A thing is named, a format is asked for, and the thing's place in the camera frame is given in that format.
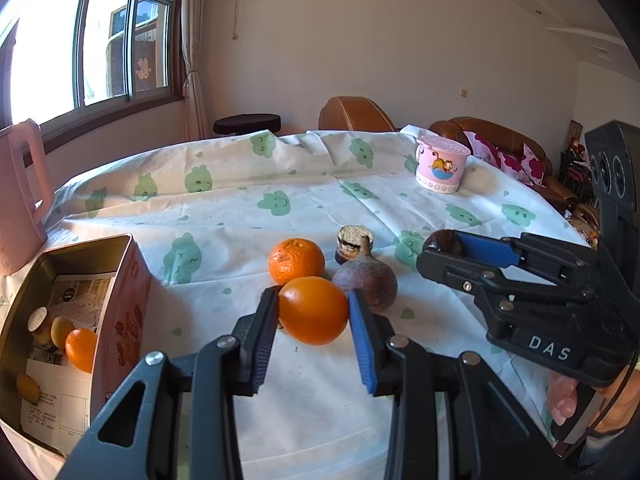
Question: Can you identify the pink cartoon cup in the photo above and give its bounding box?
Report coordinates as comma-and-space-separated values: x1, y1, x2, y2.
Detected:
415, 135, 472, 194

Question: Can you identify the person's right forearm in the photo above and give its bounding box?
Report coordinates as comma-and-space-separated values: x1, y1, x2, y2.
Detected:
582, 360, 640, 466

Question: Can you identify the small brown round fruit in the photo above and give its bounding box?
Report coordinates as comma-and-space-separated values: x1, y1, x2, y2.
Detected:
50, 316, 76, 351

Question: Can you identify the dark wrinkled fruit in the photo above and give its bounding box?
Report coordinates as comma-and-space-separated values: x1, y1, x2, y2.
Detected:
424, 229, 468, 257

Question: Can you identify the person's right hand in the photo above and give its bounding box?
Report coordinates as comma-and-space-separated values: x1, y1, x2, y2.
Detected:
547, 372, 582, 427

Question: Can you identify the large rough-skinned mandarin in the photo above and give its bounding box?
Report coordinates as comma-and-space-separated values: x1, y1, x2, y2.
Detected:
268, 237, 326, 287

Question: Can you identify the dark round stool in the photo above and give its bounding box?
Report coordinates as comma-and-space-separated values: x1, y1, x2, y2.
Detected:
213, 114, 282, 137

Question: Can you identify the smooth orange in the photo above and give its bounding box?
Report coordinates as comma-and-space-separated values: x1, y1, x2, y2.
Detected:
65, 328, 99, 374
277, 276, 349, 346

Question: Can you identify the small yellow-green fruit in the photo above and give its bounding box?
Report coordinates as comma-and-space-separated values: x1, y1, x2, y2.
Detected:
16, 373, 41, 403

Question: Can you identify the pink electric kettle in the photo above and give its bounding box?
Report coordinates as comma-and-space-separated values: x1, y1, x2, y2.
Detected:
0, 119, 53, 277

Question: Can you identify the brown-framed window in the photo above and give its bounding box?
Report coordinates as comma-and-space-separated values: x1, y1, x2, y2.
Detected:
0, 0, 185, 136

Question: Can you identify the air conditioner cable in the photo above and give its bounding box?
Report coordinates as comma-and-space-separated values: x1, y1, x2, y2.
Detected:
205, 0, 241, 41

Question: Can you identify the beige tied curtain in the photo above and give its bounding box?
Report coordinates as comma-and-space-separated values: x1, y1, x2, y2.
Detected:
180, 0, 211, 142

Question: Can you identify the floral pillow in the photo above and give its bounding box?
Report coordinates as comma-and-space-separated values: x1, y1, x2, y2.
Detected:
462, 130, 523, 173
522, 142, 547, 186

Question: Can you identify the pink and gold tin box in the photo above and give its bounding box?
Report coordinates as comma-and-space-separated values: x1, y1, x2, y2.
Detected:
0, 234, 153, 461

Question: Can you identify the printed paper leaflet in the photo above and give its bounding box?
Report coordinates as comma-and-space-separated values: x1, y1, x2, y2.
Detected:
20, 272, 121, 456

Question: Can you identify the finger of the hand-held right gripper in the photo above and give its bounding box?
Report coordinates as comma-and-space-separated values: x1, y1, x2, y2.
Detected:
416, 245, 597, 335
456, 231, 598, 283

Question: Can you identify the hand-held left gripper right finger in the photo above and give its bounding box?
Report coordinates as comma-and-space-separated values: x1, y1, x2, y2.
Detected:
348, 288, 571, 480

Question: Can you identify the brown leather sofa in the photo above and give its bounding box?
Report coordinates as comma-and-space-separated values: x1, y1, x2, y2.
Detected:
429, 117, 577, 212

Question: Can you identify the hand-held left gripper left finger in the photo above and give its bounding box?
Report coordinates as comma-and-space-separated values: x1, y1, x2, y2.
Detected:
57, 286, 281, 480

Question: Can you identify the brown pear-shaped fruit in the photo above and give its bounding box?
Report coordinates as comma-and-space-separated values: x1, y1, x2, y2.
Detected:
332, 235, 398, 315

